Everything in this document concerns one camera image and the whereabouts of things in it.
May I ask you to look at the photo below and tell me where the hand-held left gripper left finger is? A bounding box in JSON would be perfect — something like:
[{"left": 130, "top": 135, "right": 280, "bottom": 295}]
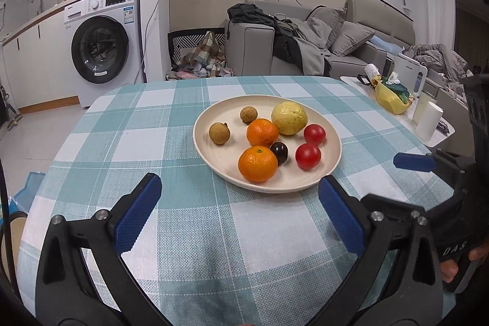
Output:
[{"left": 35, "top": 173, "right": 163, "bottom": 326}]

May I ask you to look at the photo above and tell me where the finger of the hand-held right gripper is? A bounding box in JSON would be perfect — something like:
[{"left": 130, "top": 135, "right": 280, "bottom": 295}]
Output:
[
  {"left": 361, "top": 194, "right": 425, "bottom": 223},
  {"left": 393, "top": 150, "right": 470, "bottom": 181}
]

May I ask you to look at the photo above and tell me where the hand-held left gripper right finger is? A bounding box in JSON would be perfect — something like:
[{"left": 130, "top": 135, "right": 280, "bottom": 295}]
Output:
[{"left": 309, "top": 176, "right": 446, "bottom": 326}]

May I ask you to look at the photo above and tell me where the large red tomato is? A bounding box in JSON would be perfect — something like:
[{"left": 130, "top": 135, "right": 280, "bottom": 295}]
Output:
[{"left": 295, "top": 143, "right": 322, "bottom": 171}]

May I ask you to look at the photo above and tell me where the small red tomato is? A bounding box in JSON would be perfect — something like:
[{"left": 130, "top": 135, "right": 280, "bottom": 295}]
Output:
[{"left": 303, "top": 124, "right": 326, "bottom": 146}]

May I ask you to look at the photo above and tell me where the dark purple plum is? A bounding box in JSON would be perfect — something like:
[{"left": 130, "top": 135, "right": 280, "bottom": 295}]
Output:
[{"left": 270, "top": 142, "right": 289, "bottom": 166}]

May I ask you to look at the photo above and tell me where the orange mandarin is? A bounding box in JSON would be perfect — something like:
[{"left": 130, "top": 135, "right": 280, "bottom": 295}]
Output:
[
  {"left": 238, "top": 146, "right": 278, "bottom": 183},
  {"left": 246, "top": 118, "right": 279, "bottom": 148}
]

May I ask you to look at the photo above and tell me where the cream round plate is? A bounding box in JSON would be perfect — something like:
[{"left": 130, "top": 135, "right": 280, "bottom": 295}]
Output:
[{"left": 193, "top": 95, "right": 342, "bottom": 194}]

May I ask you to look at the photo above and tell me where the brown longan with stem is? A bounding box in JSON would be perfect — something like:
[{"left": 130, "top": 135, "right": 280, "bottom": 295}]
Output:
[{"left": 209, "top": 122, "right": 231, "bottom": 145}]

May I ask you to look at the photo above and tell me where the person's right hand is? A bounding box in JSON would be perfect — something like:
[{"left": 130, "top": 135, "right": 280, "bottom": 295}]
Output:
[{"left": 439, "top": 237, "right": 489, "bottom": 283}]

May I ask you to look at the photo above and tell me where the white paper roll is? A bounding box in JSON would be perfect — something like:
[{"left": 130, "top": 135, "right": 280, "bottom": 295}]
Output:
[{"left": 416, "top": 101, "right": 444, "bottom": 142}]

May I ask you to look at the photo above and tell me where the white side table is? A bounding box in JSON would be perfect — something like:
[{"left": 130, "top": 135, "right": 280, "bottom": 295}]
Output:
[{"left": 340, "top": 75, "right": 456, "bottom": 147}]

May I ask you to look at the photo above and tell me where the white cup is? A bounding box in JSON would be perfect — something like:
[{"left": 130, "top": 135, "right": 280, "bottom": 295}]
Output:
[{"left": 412, "top": 91, "right": 437, "bottom": 124}]

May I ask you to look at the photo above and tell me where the yellow plastic bag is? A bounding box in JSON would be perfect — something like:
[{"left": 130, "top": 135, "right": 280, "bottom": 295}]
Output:
[{"left": 375, "top": 79, "right": 413, "bottom": 115}]

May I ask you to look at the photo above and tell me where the white heater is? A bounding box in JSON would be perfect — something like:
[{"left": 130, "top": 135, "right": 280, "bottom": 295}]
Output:
[{"left": 393, "top": 55, "right": 428, "bottom": 94}]

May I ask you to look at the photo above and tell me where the white bottle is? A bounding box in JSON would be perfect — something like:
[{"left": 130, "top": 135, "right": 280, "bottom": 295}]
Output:
[{"left": 364, "top": 63, "right": 382, "bottom": 86}]

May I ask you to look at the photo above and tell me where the grey blanket pile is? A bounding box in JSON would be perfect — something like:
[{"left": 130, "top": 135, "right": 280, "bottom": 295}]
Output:
[{"left": 404, "top": 43, "right": 469, "bottom": 82}]

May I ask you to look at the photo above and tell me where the yellow lemon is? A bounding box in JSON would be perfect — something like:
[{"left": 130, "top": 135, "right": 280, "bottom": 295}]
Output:
[{"left": 271, "top": 101, "right": 308, "bottom": 136}]

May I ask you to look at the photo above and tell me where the light blue cloth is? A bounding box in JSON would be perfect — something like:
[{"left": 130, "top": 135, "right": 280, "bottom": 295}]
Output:
[{"left": 370, "top": 35, "right": 406, "bottom": 54}]

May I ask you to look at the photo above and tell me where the beige round stool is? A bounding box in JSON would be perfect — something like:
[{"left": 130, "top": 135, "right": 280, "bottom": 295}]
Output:
[{"left": 3, "top": 213, "right": 28, "bottom": 296}]

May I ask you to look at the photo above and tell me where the grey cushion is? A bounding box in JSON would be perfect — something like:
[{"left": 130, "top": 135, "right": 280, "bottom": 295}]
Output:
[
  {"left": 307, "top": 6, "right": 347, "bottom": 49},
  {"left": 330, "top": 21, "right": 376, "bottom": 57}
]

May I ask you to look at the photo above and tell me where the grey garment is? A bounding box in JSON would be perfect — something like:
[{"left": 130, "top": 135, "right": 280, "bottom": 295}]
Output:
[{"left": 275, "top": 18, "right": 333, "bottom": 76}]

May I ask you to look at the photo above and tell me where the white washing machine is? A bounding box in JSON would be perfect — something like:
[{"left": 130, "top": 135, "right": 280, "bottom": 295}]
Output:
[{"left": 64, "top": 0, "right": 145, "bottom": 109}]

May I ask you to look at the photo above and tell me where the plaid cloth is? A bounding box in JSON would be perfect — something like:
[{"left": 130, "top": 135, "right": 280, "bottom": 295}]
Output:
[{"left": 176, "top": 31, "right": 227, "bottom": 77}]

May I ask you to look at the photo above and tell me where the black laundry basket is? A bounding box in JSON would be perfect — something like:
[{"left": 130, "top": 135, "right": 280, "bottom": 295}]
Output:
[{"left": 168, "top": 28, "right": 226, "bottom": 72}]

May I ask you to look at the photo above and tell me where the white kitchen cabinet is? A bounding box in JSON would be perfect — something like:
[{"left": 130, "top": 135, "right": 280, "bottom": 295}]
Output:
[{"left": 0, "top": 3, "right": 83, "bottom": 110}]

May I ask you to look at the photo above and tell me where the grey sofa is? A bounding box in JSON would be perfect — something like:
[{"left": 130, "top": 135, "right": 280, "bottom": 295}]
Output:
[{"left": 225, "top": 0, "right": 417, "bottom": 77}]

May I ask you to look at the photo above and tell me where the dark clothes pile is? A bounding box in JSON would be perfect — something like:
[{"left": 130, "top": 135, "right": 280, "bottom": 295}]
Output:
[{"left": 228, "top": 3, "right": 302, "bottom": 63}]

